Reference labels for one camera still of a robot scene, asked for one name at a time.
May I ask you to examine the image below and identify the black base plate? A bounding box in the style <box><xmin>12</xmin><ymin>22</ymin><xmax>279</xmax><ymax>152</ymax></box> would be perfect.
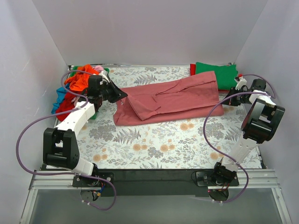
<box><xmin>72</xmin><ymin>169</ymin><xmax>239</xmax><ymax>201</ymax></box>

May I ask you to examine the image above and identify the red folded t-shirt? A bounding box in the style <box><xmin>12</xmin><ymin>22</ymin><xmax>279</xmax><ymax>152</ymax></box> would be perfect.
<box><xmin>190</xmin><ymin>63</ymin><xmax>229</xmax><ymax>93</ymax></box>

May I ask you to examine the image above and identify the orange crumpled t-shirt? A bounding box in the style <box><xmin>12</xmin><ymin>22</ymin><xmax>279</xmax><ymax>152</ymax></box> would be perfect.
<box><xmin>64</xmin><ymin>64</ymin><xmax>99</xmax><ymax>93</ymax></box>

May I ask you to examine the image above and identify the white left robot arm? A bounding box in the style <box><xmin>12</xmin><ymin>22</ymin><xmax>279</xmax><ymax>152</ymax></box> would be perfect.
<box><xmin>43</xmin><ymin>71</ymin><xmax>128</xmax><ymax>187</ymax></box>

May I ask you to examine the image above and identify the floral patterned table mat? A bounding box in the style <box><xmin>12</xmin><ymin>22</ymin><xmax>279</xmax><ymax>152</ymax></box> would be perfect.
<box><xmin>46</xmin><ymin>65</ymin><xmax>267</xmax><ymax>170</ymax></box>

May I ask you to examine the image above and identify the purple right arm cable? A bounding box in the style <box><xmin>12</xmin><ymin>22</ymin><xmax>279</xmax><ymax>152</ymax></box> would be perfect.
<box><xmin>203</xmin><ymin>74</ymin><xmax>278</xmax><ymax>203</ymax></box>

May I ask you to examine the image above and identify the red crumpled t-shirt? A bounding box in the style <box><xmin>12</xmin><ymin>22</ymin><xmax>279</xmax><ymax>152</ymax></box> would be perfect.
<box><xmin>56</xmin><ymin>92</ymin><xmax>79</xmax><ymax>113</ymax></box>

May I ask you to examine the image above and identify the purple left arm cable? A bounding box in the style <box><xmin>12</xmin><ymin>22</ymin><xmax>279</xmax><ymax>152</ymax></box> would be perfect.
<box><xmin>15</xmin><ymin>71</ymin><xmax>117</xmax><ymax>211</ymax></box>

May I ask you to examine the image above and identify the aluminium frame rail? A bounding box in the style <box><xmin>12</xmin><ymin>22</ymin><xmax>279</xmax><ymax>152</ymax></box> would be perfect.
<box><xmin>20</xmin><ymin>171</ymin><xmax>75</xmax><ymax>224</ymax></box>

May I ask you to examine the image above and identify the light pink crumpled t-shirt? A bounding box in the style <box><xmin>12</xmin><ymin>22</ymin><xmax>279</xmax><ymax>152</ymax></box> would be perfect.
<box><xmin>93</xmin><ymin>65</ymin><xmax>104</xmax><ymax>73</ymax></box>

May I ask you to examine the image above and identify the green folded t-shirt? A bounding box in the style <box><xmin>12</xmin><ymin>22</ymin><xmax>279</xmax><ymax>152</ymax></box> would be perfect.
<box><xmin>195</xmin><ymin>62</ymin><xmax>238</xmax><ymax>91</ymax></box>

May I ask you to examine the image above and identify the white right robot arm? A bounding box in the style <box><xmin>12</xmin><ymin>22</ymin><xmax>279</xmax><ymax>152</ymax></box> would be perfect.
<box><xmin>211</xmin><ymin>75</ymin><xmax>285</xmax><ymax>186</ymax></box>

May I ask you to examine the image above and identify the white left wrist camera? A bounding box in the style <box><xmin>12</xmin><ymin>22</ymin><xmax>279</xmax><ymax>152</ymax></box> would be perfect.
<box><xmin>99</xmin><ymin>70</ymin><xmax>110</xmax><ymax>83</ymax></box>

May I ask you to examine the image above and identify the dusty rose t-shirt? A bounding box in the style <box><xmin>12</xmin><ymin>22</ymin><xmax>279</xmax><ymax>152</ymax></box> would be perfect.
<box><xmin>114</xmin><ymin>71</ymin><xmax>224</xmax><ymax>126</ymax></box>

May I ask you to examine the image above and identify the green plastic laundry tray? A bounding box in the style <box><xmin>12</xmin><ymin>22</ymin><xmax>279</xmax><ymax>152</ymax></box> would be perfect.
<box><xmin>68</xmin><ymin>65</ymin><xmax>110</xmax><ymax>120</ymax></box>

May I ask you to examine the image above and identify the blue crumpled t-shirt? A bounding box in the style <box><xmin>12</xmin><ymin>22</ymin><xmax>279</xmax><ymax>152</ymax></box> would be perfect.
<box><xmin>51</xmin><ymin>87</ymin><xmax>67</xmax><ymax>114</ymax></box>

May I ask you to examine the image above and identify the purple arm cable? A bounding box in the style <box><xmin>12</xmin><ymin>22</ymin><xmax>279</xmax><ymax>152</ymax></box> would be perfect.
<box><xmin>15</xmin><ymin>71</ymin><xmax>117</xmax><ymax>211</ymax></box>
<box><xmin>203</xmin><ymin>74</ymin><xmax>278</xmax><ymax>203</ymax></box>

